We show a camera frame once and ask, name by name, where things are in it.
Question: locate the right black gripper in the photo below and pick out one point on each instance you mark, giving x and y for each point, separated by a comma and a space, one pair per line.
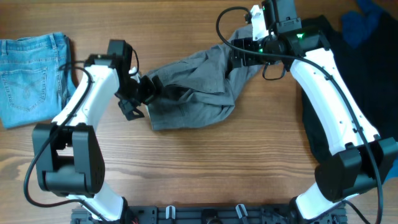
236, 53

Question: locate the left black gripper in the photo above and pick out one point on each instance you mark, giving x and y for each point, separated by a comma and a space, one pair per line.
146, 92

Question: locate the grey shorts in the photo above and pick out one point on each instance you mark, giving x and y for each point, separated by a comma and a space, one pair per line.
199, 90

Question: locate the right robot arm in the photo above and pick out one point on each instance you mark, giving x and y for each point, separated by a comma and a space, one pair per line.
360, 159

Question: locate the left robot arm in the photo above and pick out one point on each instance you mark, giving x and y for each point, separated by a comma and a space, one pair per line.
68, 166

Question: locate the dark blue garment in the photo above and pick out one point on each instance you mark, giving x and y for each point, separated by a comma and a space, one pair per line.
373, 35

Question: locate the folded light blue jeans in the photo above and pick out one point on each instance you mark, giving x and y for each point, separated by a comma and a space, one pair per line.
33, 88

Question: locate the black garment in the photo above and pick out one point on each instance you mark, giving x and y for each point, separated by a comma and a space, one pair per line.
347, 60

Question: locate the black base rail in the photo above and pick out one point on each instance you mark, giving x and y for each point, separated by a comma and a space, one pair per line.
266, 214

